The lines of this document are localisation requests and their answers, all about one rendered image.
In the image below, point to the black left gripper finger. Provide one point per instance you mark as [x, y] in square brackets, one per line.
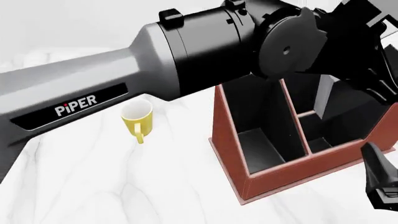
[384, 79]

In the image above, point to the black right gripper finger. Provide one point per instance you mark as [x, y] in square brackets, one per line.
[377, 165]

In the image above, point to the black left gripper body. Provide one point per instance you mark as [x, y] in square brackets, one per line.
[367, 9]

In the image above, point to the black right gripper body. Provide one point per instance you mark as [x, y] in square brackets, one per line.
[384, 198]

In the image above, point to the dark grey book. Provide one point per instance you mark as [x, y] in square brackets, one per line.
[351, 107]

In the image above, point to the silver-grey left robot arm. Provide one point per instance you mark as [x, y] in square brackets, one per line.
[93, 77]

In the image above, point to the red-brown desk caddy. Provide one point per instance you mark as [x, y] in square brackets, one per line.
[280, 170]

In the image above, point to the yellow mug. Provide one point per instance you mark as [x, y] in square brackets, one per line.
[136, 116]

